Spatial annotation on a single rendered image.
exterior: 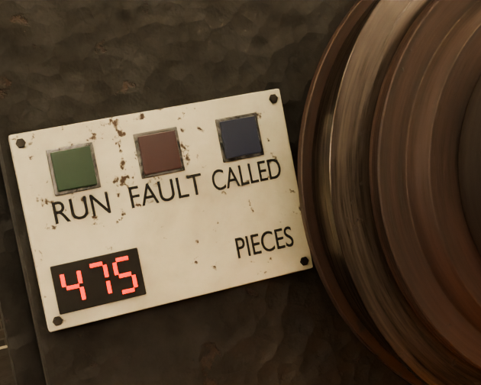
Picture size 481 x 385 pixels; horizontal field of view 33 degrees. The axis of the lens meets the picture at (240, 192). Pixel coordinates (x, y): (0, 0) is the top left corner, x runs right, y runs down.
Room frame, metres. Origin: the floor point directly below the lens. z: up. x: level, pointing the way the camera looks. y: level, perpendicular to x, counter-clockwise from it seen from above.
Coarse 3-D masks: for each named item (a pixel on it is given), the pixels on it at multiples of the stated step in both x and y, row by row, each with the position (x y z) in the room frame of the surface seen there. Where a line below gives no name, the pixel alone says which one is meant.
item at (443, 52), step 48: (432, 0) 0.70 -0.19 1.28; (480, 0) 0.69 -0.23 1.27; (432, 48) 0.68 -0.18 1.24; (480, 48) 0.67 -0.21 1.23; (384, 96) 0.67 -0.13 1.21; (432, 96) 0.66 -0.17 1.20; (384, 144) 0.66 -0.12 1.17; (432, 144) 0.65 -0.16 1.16; (384, 192) 0.66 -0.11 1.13; (432, 192) 0.65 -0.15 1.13; (384, 240) 0.66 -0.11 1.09; (432, 240) 0.65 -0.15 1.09; (432, 288) 0.66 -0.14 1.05; (480, 288) 0.66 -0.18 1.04; (480, 336) 0.68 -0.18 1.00
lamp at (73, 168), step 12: (60, 156) 0.73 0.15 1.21; (72, 156) 0.73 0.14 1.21; (84, 156) 0.73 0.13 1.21; (60, 168) 0.73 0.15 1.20; (72, 168) 0.73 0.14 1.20; (84, 168) 0.73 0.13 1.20; (60, 180) 0.73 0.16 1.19; (72, 180) 0.73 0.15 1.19; (84, 180) 0.73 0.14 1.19; (96, 180) 0.74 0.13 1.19
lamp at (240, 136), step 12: (228, 120) 0.78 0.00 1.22; (240, 120) 0.78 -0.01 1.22; (252, 120) 0.78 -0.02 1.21; (228, 132) 0.77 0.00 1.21; (240, 132) 0.78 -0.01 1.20; (252, 132) 0.78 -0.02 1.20; (228, 144) 0.77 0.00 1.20; (240, 144) 0.78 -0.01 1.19; (252, 144) 0.78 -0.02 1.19; (228, 156) 0.77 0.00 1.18; (240, 156) 0.78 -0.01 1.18
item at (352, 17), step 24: (360, 0) 0.75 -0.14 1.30; (336, 48) 0.74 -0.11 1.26; (312, 96) 0.73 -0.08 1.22; (312, 120) 0.73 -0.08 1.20; (312, 144) 0.73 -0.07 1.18; (312, 192) 0.73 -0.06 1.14; (312, 216) 0.73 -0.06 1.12; (312, 240) 0.72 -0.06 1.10; (336, 288) 0.73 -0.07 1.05; (360, 336) 0.73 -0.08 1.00; (384, 360) 0.74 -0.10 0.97
